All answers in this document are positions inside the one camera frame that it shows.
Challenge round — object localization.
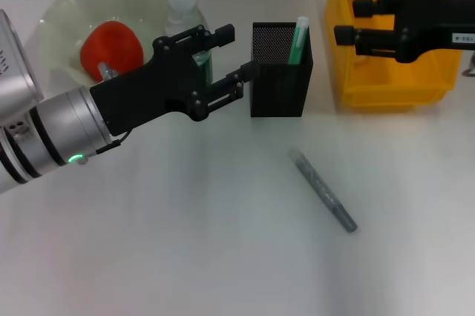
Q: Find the arm connector cable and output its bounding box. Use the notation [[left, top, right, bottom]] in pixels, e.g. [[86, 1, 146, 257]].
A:
[[461, 52, 475, 78], [77, 62, 131, 165]]

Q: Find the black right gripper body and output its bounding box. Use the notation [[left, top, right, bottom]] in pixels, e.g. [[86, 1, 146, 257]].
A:
[[381, 0, 475, 65]]

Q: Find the translucent wavy fruit plate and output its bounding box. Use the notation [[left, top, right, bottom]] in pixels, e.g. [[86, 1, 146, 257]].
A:
[[39, 0, 170, 88]]

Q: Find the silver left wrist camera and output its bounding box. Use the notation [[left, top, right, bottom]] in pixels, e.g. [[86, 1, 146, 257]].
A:
[[0, 9, 45, 128]]

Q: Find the green pen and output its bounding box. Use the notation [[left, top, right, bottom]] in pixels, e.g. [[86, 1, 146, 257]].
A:
[[286, 16, 311, 72]]

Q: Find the right arm connector cable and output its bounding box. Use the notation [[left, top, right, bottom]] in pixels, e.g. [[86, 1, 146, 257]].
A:
[[461, 52, 475, 78]]

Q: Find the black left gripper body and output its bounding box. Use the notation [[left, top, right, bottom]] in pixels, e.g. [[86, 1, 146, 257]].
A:
[[88, 35, 208, 138]]

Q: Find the yellow plastic storage bin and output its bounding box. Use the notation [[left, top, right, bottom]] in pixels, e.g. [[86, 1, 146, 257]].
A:
[[324, 0, 467, 109]]

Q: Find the grey pen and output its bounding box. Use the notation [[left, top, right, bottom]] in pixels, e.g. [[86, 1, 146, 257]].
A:
[[286, 148, 358, 234]]

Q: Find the black mesh pen holder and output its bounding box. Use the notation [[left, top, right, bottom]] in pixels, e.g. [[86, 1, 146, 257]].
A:
[[249, 22, 315, 118]]

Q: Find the left arm connector cable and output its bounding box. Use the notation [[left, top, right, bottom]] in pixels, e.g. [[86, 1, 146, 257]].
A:
[[77, 62, 131, 165]]

